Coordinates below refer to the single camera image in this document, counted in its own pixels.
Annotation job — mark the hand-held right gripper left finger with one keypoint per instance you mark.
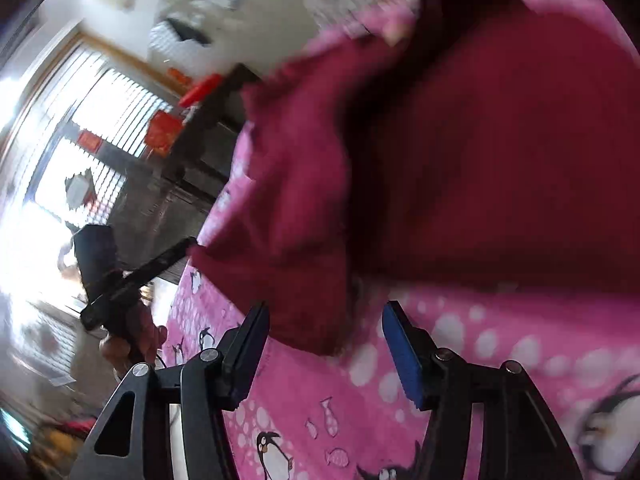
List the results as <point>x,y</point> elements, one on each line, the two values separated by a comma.
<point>253,341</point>

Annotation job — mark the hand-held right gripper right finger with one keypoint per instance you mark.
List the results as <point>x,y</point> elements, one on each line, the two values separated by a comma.
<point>400,351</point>

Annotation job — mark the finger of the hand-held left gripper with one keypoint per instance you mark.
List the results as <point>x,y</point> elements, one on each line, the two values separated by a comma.
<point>160,259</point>

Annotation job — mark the dark red garment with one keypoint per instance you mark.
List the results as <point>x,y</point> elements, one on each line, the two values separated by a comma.
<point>450,160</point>

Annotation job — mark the person's left hand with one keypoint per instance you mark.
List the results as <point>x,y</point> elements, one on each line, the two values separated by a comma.
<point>145,332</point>

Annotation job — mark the white paper cutout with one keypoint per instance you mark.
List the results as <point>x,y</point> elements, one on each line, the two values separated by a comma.
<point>79,189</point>

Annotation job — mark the pink penguin printed blanket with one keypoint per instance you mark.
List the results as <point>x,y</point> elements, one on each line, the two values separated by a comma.
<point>360,410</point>

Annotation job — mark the dark cabinet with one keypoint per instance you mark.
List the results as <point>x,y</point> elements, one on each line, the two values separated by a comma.
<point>195,160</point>

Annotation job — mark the red paper decoration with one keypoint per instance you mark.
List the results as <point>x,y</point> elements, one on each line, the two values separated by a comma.
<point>200,90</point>
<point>90,141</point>
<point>162,132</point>

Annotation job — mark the window with blinds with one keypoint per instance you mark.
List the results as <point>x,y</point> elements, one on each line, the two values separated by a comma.
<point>75,125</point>

